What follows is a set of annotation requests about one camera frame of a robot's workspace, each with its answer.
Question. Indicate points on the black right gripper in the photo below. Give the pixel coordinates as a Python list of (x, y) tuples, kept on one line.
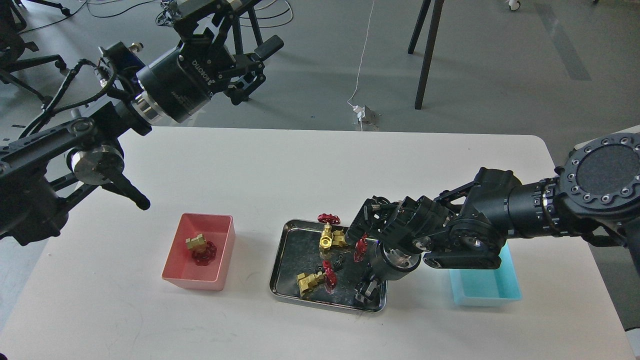
[(384, 265)]

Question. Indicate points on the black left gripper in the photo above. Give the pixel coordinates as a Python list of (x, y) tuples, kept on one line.
[(185, 80)]

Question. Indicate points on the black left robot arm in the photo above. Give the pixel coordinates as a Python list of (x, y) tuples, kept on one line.
[(72, 147)]

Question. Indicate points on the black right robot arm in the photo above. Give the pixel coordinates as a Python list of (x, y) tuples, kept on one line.
[(595, 195)]

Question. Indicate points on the brass valve side red handwheel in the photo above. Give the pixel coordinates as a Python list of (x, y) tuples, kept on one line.
[(360, 247)]

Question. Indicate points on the brass valve front red handwheel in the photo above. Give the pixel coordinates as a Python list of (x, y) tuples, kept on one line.
[(326, 275)]

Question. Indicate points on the brass valve upright red handwheel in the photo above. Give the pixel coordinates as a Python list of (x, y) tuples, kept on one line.
[(326, 238)]

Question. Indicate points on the light blue plastic box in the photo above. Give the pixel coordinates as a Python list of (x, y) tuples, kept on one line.
[(486, 287)]

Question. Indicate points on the pink plastic box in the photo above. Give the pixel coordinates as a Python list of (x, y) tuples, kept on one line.
[(182, 270)]

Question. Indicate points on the shiny metal tray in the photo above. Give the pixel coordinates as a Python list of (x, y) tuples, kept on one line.
[(299, 252)]

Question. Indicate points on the black tripod stand right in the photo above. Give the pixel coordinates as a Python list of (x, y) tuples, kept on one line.
[(437, 6)]

